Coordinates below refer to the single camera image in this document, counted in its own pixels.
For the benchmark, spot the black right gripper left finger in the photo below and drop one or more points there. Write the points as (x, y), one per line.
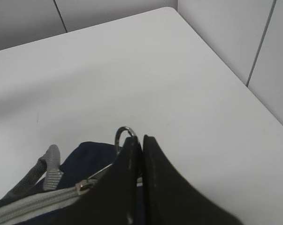
(114, 200)

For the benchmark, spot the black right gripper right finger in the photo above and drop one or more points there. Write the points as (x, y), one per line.
(170, 199)

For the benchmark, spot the navy blue lunch bag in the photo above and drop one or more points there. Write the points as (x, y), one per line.
(51, 186)

